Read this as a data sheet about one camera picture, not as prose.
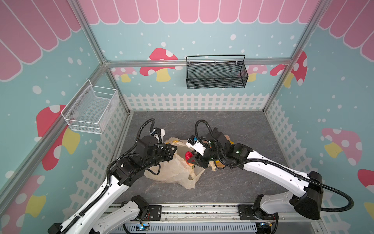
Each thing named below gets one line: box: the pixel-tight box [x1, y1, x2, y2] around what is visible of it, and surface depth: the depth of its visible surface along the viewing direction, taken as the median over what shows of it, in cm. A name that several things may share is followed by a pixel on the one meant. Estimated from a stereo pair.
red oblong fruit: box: [185, 151, 194, 164], surface depth 70 cm
